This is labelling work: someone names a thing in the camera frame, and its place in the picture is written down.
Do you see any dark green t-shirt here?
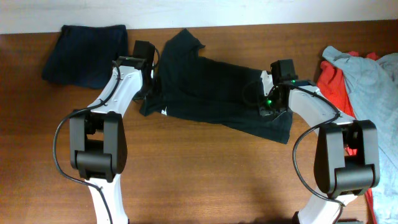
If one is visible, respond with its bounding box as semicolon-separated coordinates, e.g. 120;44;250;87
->
140;29;292;144

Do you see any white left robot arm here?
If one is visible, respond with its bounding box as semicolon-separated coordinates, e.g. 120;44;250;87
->
70;40;159;223

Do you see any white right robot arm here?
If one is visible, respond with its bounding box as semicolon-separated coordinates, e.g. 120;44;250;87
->
259;59;380;224

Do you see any red t-shirt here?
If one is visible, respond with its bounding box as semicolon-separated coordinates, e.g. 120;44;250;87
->
317;52;380;224

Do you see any folded navy blue garment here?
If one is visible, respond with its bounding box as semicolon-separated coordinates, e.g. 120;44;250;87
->
42;25;129;89

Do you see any light blue grey t-shirt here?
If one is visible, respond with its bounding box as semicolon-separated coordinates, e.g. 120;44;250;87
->
322;46;397;223

